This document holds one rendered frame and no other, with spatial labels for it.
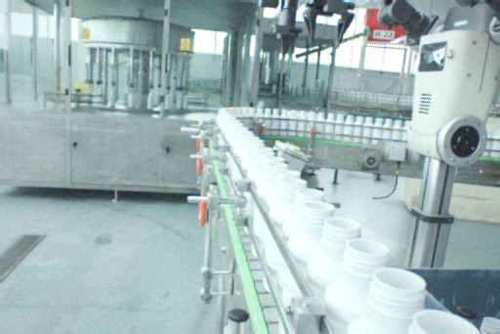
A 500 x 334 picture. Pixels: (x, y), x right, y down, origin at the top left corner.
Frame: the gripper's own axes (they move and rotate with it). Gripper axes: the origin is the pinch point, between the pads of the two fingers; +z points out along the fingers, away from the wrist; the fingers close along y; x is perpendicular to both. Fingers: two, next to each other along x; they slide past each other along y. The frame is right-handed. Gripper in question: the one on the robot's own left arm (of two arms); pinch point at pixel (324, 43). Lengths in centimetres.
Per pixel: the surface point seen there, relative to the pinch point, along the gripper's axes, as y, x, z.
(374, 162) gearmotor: 80, 135, 47
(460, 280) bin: 30, -22, 47
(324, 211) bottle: -14, -54, 24
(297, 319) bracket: -19, -67, 30
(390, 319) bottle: -14, -72, 27
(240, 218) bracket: -18.3, -21.6, 36.0
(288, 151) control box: 0.4, 24.9, 29.2
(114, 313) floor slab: -64, 120, 141
